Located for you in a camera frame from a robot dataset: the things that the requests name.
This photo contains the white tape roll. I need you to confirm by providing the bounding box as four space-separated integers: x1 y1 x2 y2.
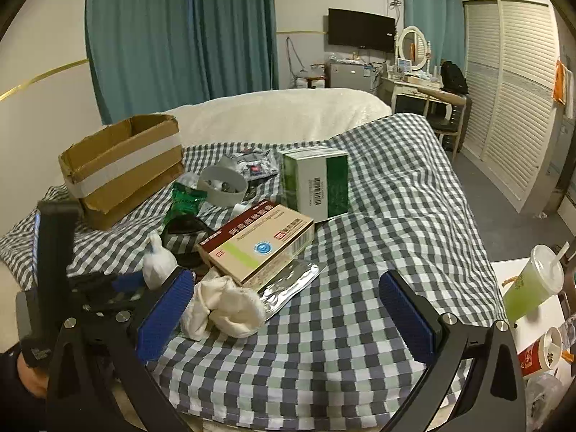
197 166 248 208

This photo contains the green white medicine box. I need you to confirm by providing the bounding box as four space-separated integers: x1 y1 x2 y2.
280 146 348 222

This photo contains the person's left hand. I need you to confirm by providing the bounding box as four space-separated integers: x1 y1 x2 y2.
17 354 49 399

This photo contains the white tied bag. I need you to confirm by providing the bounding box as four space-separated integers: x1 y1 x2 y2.
143 232 178 291

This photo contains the red paper cup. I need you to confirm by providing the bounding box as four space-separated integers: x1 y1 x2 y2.
517 327 562 379

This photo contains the white crumpled cloth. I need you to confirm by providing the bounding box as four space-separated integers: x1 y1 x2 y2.
181 275 266 341

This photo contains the brown cardboard box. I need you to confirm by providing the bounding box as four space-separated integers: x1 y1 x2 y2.
59 114 185 230

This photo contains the green drink cup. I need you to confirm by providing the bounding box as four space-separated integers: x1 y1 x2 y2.
503 242 569 325

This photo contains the red beige medicine box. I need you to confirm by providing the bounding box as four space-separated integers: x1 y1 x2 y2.
198 200 314 292

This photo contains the silver foil pouch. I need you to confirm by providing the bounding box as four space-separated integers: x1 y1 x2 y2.
258 260 325 321

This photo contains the cream quilted blanket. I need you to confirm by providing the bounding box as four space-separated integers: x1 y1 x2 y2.
166 88 392 146

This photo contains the large teal curtain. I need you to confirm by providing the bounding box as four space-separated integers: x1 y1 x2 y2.
85 0 279 125

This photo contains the wooden chair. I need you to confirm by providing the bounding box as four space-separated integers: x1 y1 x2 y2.
406 85 472 161

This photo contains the grey mini fridge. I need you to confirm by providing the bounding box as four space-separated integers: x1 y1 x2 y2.
328 60 386 95

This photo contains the orange hanging tag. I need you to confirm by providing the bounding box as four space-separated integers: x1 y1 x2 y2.
552 59 566 105

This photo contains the black backpack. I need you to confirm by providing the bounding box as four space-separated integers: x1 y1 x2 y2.
440 60 469 96

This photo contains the white vanity desk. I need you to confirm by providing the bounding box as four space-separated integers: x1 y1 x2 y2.
376 77 427 113

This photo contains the white louvered wardrobe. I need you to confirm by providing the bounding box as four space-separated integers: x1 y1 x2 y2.
463 0 561 215

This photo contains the round vanity mirror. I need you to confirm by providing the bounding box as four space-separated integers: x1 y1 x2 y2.
397 26 429 70

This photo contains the small teal curtain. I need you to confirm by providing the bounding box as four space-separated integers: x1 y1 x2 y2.
403 0 465 68

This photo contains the black wall television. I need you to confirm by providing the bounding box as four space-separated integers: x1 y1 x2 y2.
327 8 396 54

